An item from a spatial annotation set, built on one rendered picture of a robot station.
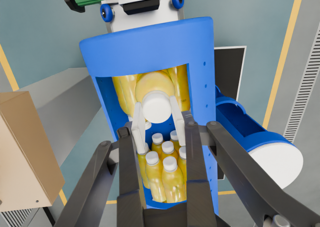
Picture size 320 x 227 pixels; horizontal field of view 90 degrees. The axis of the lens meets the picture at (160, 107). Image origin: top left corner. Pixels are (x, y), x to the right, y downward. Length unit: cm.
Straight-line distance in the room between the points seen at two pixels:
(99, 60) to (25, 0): 150
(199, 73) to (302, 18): 173
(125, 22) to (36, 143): 47
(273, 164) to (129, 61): 68
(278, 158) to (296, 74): 141
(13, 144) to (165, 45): 49
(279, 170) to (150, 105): 70
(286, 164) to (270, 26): 127
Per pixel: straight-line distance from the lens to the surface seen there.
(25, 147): 61
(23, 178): 68
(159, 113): 21
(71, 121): 98
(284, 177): 88
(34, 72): 184
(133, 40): 26
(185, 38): 27
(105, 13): 53
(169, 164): 47
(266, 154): 74
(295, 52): 201
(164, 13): 56
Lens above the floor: 149
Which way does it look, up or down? 66 degrees down
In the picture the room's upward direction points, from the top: 172 degrees clockwise
